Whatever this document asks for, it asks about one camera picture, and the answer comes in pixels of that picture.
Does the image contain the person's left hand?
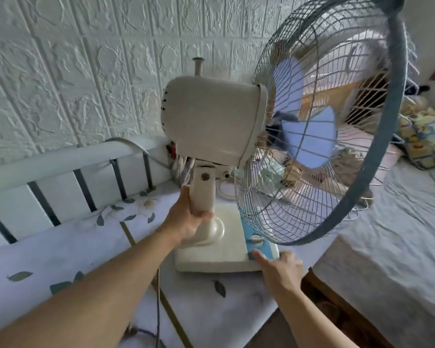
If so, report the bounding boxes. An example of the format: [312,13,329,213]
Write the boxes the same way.
[159,184,215,247]

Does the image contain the person's right hand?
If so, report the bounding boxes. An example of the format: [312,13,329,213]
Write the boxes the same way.
[251,248,305,298]

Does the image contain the grey fan power cord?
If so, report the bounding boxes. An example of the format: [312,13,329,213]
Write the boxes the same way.
[124,267,168,348]

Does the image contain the white blue table fan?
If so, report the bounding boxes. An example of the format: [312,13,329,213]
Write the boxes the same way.
[160,0,418,275]

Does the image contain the person's left forearm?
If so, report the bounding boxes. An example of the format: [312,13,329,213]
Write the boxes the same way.
[0,228,182,348]

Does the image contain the person's right forearm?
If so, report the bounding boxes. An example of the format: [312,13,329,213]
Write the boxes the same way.
[275,288,362,348]

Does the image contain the clear tape roll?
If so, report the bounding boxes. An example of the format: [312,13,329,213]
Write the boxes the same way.
[217,178,239,201]

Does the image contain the clear holder with pens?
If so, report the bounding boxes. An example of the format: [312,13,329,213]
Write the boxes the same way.
[166,140,197,188]

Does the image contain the teal packet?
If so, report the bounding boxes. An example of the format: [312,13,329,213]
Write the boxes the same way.
[256,155,288,197]

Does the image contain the floral cloth covered table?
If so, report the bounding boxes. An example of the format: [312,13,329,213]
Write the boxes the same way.
[0,178,338,348]

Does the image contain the bed with grey sheet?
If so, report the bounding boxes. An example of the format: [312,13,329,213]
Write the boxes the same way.
[311,155,435,348]

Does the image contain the yellow floral pillow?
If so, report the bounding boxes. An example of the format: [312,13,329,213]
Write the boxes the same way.
[398,106,435,172]

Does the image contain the grey wall cable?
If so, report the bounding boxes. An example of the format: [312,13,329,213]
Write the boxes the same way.
[102,136,172,170]

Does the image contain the white slatted rail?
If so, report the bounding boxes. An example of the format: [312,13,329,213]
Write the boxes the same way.
[0,135,175,255]

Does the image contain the wooden frame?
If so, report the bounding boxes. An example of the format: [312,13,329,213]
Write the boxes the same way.
[300,80,364,121]

